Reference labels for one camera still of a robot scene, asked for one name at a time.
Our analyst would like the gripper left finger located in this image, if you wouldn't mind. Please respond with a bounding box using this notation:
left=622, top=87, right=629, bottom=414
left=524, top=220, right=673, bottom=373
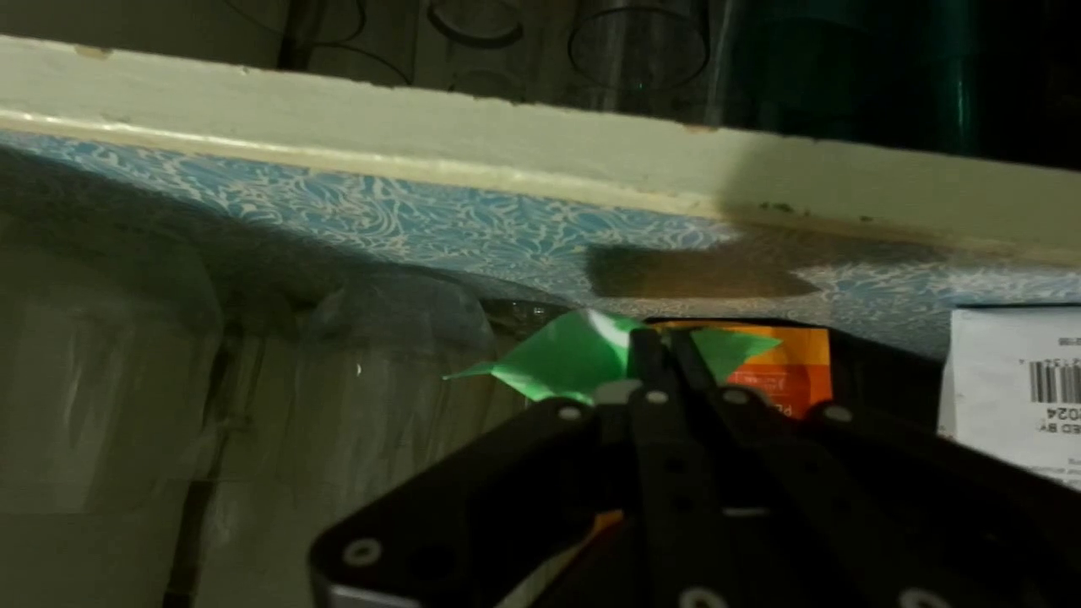
left=308, top=328, right=727, bottom=608

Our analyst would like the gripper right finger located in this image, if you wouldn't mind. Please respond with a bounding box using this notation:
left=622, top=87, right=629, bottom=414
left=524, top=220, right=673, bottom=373
left=673, top=329, right=1081, bottom=608

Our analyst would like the orange and black packet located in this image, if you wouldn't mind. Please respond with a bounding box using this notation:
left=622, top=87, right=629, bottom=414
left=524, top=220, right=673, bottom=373
left=646, top=318, right=945, bottom=432

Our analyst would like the green sachet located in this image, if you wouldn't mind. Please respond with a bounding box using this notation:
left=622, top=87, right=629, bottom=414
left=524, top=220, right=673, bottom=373
left=443, top=310, right=783, bottom=405

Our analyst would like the clear glass tumbler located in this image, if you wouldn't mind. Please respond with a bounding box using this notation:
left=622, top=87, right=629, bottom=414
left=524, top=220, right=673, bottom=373
left=568, top=0, right=712, bottom=92
left=425, top=0, right=526, bottom=49

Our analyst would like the green glass bottle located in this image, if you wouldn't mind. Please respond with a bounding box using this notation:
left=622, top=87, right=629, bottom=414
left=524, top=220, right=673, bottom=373
left=718, top=0, right=985, bottom=157

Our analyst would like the white packet with barcode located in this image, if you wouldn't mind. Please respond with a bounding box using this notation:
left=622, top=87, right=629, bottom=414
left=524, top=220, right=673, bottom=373
left=936, top=306, right=1081, bottom=492

